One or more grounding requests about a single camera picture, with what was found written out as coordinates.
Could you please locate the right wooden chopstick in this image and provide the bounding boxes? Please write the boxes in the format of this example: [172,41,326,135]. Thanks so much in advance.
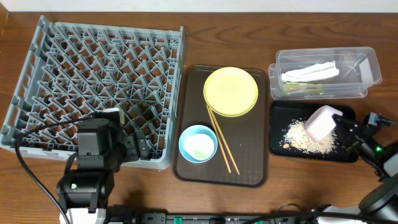
[212,110,240,175]

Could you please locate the white napkin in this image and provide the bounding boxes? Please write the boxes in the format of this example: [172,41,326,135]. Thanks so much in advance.
[281,61,340,83]

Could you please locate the light blue bowl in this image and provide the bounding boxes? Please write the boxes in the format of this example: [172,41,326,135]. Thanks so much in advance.
[178,125,218,164]

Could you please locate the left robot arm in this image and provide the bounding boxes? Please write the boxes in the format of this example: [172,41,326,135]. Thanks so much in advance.
[57,118,149,223]

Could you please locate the yellow plate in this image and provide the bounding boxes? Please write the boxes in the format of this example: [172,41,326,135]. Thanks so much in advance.
[203,67,259,117]

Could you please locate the brown serving tray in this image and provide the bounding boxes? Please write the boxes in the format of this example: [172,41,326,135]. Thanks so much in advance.
[173,65,269,188]

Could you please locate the clear plastic bin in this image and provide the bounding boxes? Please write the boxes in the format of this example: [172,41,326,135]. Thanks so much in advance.
[269,47,382,100]

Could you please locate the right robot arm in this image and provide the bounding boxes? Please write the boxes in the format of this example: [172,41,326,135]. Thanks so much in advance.
[332,113,397,221]

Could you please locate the grey plastic dish rack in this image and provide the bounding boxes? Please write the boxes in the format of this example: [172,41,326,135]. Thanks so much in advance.
[1,17,186,170]

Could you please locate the wooden chopstick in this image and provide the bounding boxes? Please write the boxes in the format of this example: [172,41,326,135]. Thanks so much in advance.
[212,110,240,175]
[206,105,231,173]

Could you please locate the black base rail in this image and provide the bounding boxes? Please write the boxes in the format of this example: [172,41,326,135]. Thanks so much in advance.
[105,205,343,224]

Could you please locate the cooked rice leftovers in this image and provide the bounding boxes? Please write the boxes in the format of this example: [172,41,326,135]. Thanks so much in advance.
[280,119,338,154]

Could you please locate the green snack wrapper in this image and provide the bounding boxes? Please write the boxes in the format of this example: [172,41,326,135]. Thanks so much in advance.
[282,82,324,95]

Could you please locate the white plastic cup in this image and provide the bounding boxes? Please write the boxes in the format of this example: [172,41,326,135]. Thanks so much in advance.
[184,134,215,161]

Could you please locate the black waste tray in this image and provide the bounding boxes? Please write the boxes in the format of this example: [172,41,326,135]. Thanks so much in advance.
[269,101,359,163]

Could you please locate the left wooden chopstick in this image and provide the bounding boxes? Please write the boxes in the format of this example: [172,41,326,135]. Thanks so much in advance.
[206,105,231,173]

